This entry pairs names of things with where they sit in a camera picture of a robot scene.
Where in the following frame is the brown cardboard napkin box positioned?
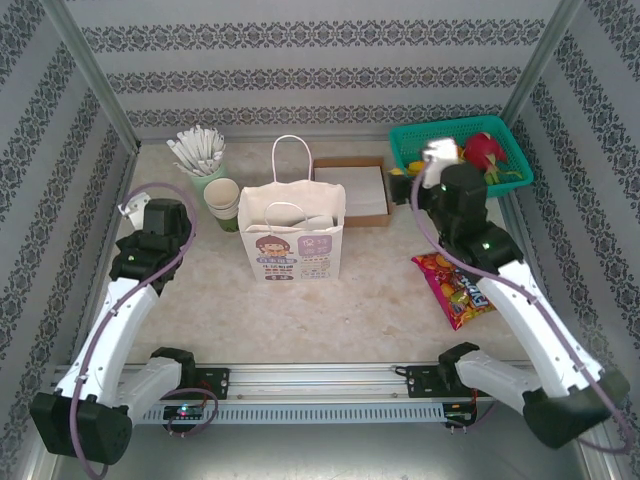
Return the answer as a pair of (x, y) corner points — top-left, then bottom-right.
(312, 156), (395, 229)

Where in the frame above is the white printed paper bag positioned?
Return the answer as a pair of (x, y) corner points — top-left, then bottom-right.
(237, 134), (347, 285)

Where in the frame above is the white napkin stack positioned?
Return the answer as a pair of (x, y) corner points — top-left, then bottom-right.
(314, 166), (390, 217)

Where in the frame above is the pink dragon fruit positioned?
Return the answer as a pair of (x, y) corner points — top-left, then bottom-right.
(462, 130), (524, 185)

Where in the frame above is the light green straw cup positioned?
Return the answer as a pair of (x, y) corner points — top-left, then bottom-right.
(188, 160), (230, 202)

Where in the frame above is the colourful fruit candy bag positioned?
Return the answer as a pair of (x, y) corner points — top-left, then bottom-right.
(410, 252), (497, 332)

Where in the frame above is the green paper cup stack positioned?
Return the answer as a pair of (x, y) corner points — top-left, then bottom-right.
(202, 177), (241, 235)

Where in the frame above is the teal plastic basket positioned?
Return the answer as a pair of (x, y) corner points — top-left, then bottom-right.
(388, 114), (535, 200)

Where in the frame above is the white wrapped straw bundle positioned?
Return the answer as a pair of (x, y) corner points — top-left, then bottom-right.
(166, 124), (227, 177)

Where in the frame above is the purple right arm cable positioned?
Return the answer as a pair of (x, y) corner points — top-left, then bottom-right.
(413, 162), (635, 455)

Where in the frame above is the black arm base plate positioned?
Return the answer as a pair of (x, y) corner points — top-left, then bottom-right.
(403, 364), (499, 400)
(139, 367), (231, 401)

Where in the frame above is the aluminium frame post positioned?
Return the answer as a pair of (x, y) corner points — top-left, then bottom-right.
(501, 0), (585, 134)
(38, 0), (143, 151)

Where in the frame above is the aluminium mounting rail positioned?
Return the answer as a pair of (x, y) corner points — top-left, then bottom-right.
(49, 363), (589, 401)

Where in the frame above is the slotted grey cable duct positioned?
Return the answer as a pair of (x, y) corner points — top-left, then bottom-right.
(67, 403), (447, 426)

